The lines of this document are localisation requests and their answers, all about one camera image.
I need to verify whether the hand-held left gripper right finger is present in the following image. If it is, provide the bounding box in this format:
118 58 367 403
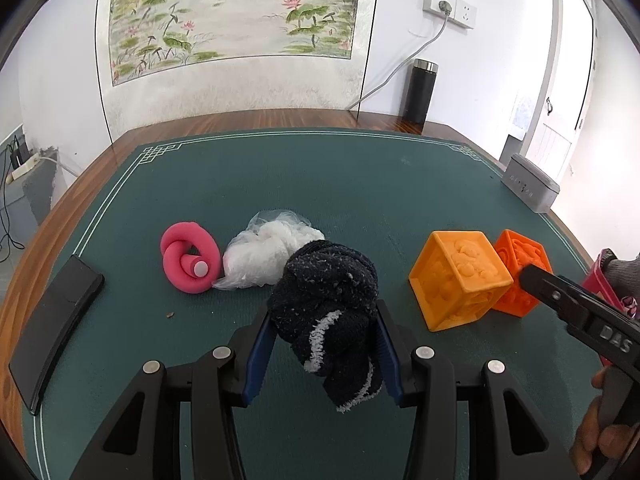
375 300 571 480

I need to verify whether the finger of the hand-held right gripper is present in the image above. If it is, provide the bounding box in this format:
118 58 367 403
520 264 593 333

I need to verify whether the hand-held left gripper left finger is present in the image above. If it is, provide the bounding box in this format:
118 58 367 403
69 305 278 480

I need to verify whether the orange soft toy cube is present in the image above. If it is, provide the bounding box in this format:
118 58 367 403
492 229 555 317

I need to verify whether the red storage basket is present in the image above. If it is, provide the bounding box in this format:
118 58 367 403
584 248 640 368

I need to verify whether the black fuzzy sock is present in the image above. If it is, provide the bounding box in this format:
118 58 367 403
267 240 385 413

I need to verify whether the person's right hand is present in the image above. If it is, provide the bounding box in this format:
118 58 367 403
570 367 640 477

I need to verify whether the grey knitted sock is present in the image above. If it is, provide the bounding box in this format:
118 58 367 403
599 252 640 306

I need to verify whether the yellow-orange soft toy cube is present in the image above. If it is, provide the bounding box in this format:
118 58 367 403
408 230 515 332

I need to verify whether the white crumpled plastic bag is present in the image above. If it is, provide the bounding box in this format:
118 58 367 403
212 208 326 291

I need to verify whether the grey metal tin box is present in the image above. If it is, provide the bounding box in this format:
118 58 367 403
501 153 561 214

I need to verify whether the green table mat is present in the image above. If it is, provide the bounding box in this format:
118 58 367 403
20 127 608 480

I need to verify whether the black flat case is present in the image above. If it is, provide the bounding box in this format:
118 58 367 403
8 254 106 416

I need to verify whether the black thermos flask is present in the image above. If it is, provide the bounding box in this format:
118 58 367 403
402 58 440 128

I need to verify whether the white power strip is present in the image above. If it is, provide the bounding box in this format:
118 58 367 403
11 154 51 181

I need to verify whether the pink foam twist ring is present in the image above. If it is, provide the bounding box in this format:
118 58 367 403
160 221 222 295

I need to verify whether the grey power cable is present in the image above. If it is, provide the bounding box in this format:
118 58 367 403
347 2 453 111

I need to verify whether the white wall socket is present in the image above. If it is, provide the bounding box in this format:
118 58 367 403
422 0 478 31

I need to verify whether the lotus painting wall scroll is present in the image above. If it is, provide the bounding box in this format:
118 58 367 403
95 0 383 143

